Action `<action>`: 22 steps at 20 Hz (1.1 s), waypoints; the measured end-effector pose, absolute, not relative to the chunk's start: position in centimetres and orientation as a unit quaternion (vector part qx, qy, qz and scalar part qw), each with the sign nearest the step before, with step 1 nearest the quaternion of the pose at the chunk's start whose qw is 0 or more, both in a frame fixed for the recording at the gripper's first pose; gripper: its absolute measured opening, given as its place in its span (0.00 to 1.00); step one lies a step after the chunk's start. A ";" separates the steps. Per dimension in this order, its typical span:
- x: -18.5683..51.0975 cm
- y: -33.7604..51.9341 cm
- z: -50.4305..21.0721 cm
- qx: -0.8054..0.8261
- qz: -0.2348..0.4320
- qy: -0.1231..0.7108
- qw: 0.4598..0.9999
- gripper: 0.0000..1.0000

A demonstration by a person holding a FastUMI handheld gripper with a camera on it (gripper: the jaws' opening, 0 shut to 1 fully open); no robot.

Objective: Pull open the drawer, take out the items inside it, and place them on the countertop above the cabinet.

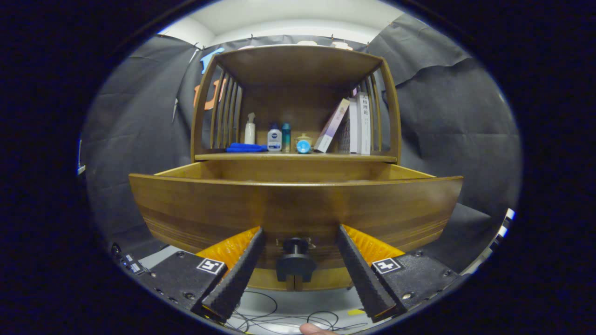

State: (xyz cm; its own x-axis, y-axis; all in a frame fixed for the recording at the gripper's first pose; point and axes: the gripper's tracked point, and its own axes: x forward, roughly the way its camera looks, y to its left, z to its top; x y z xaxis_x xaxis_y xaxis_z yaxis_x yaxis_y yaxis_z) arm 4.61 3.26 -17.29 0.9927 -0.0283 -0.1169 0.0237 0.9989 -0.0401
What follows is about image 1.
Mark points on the white pump bottle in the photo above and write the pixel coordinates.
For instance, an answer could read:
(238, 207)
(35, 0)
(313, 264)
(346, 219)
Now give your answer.
(249, 132)

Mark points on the blue squeeze tube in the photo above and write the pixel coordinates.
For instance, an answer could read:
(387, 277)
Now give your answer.
(303, 147)

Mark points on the thick white book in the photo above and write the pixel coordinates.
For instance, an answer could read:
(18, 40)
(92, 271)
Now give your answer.
(364, 125)

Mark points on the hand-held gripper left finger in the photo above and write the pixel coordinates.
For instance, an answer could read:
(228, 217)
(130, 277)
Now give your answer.
(237, 279)

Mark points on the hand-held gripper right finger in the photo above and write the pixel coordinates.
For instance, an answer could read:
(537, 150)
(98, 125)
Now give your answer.
(363, 279)

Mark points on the white and blue equipment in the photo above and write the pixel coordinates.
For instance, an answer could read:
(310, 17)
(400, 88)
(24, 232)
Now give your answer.
(80, 158)

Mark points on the blue folded cloth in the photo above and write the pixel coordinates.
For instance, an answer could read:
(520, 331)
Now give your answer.
(246, 148)

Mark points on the black power strip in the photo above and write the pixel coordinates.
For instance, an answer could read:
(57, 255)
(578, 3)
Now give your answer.
(132, 265)

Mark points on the white bottle with blue cap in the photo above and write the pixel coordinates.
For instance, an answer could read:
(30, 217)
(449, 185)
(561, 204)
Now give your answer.
(274, 141)

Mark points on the purple and white book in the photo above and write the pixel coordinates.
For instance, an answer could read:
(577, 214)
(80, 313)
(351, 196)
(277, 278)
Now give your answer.
(331, 125)

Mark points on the yellow floor tape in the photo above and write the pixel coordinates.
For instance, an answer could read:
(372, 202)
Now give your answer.
(356, 311)

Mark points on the teal transparent bottle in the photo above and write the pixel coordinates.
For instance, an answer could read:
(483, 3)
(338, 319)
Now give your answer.
(286, 137)

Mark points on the beige lidded teacup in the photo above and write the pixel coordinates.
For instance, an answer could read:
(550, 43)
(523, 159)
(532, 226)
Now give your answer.
(303, 137)

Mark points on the book with grey patterned cover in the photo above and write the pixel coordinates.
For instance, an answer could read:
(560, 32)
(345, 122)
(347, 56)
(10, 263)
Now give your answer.
(351, 130)

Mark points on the wooden drawer with black knob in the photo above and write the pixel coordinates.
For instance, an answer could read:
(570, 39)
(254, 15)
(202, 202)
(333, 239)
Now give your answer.
(298, 204)

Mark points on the wooden cabinet door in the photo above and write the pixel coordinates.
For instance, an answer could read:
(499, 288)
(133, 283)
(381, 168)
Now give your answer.
(265, 283)
(330, 281)

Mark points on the wooden cabinet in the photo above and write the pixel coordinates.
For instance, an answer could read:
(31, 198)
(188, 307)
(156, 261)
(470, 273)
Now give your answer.
(298, 107)

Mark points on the wooden countertop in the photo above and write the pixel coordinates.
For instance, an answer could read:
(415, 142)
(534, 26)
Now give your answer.
(288, 157)

